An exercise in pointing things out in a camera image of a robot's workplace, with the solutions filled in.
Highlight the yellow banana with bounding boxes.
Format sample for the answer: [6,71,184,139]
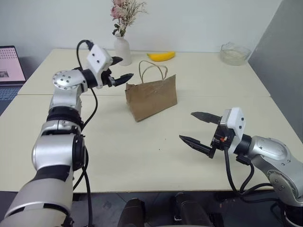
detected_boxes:
[146,51,176,62]

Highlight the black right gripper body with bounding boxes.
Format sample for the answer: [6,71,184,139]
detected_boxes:
[209,123,236,158]

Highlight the clear glass bowl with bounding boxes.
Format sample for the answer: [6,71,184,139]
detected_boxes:
[220,42,252,66]

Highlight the open laptop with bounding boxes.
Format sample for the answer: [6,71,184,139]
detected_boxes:
[0,45,27,116]

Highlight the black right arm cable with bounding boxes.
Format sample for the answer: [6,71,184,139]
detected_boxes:
[223,145,275,197]

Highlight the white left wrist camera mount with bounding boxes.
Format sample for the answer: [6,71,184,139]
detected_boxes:
[86,44,113,89]

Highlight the dark rounded shape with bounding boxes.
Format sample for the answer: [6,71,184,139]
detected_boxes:
[170,192,214,227]
[118,197,145,227]

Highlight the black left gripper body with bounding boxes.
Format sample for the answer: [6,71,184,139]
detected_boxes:
[101,61,117,88]

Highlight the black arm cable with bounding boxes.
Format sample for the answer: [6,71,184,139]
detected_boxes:
[223,145,275,197]
[72,40,98,227]

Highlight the white ceramic vase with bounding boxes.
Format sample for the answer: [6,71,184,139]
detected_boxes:
[114,33,133,66]

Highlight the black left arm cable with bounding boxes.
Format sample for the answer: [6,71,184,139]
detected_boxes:
[72,40,98,227]

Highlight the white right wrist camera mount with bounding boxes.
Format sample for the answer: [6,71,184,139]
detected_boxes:
[220,107,247,155]

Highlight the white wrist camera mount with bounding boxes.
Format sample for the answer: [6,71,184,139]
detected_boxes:
[220,107,247,155]
[86,44,113,89]

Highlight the brown paper bag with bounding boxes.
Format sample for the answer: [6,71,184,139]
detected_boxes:
[125,60,178,123]

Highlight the grey partition panel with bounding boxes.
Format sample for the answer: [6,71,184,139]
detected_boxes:
[247,0,303,145]

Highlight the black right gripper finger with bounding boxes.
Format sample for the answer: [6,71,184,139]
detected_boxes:
[190,111,223,124]
[178,134,213,157]

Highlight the dried pink flower bouquet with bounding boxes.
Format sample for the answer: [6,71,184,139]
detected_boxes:
[110,0,148,37]

